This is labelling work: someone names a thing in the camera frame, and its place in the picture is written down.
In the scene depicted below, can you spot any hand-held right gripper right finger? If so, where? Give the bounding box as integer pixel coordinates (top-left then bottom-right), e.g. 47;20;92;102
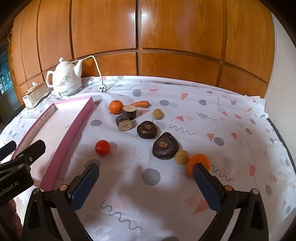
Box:
192;163;270;241

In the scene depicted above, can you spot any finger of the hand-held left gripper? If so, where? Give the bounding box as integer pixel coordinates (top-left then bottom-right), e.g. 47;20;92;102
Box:
0;141;17;161
14;140;46;171

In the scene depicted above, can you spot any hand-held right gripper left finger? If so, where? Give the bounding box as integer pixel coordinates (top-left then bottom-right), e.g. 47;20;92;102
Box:
22;162;100;241

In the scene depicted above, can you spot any large orange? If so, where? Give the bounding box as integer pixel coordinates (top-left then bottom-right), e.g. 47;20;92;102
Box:
187;153;211;178

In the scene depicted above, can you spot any pink shallow tray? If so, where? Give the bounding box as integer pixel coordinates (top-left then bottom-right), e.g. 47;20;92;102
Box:
11;96;94;192

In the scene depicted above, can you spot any small potato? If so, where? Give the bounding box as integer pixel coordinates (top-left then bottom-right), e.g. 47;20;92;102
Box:
174;150;189;165

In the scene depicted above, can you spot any red tomato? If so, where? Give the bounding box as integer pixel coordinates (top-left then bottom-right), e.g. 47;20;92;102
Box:
95;140;111;156

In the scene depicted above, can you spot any dark sugarcane piece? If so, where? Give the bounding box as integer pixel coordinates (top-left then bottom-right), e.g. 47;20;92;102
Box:
122;105;137;121
115;114;133;132

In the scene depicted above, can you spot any small orange mandarin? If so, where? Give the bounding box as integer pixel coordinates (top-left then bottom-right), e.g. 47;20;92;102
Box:
109;100;124;115

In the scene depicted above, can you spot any brown round longan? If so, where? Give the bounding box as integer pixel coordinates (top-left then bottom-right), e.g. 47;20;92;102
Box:
152;108;164;120

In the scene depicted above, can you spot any white patterned tablecloth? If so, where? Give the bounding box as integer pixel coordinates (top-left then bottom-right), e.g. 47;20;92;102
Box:
0;75;289;241

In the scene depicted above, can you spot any beige tissue box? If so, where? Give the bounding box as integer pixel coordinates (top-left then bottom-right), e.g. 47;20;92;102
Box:
22;82;49;109

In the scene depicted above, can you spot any dark display cabinet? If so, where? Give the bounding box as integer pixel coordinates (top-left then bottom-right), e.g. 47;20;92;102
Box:
0;39;18;121

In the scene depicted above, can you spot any white ceramic electric kettle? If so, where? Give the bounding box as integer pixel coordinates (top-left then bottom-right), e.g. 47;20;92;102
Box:
46;57;84;96

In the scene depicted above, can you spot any small carrot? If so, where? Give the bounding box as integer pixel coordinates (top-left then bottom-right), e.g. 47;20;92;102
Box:
131;100;152;108

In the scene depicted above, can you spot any white power cable with plug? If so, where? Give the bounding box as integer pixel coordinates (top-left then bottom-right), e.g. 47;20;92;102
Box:
69;55;107;93

